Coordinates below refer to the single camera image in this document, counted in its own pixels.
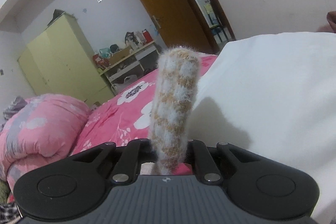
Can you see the brown wooden door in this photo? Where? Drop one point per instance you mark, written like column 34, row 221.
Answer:
column 179, row 25

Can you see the white cloth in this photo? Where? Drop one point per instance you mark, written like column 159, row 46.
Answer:
column 274, row 95

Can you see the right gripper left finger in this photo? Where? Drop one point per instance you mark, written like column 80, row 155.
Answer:
column 118, row 164

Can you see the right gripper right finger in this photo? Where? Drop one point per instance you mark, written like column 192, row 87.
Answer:
column 218, row 164

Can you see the cardboard box on desk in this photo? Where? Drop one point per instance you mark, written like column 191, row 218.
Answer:
column 119, row 55

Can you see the black bag on wardrobe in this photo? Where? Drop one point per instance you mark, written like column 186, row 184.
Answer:
column 56, row 14

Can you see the white desk with shelves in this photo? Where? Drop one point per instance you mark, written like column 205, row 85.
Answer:
column 137, row 63

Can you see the dark plaid shirt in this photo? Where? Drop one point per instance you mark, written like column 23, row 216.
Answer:
column 9, row 213

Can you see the pink floral bed sheet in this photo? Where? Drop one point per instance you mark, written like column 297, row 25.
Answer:
column 121, row 119

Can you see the yellow-green wardrobe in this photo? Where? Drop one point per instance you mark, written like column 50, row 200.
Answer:
column 59, row 61

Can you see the red thermos bottle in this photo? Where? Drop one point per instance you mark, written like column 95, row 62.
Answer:
column 146, row 35

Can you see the beige white houndstooth knit garment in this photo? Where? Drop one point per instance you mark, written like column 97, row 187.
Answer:
column 175, row 91

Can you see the pink grey floral quilt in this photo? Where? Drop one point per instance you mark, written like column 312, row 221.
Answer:
column 42, row 132

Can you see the green pillow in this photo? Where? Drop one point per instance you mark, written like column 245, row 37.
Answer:
column 4, row 191

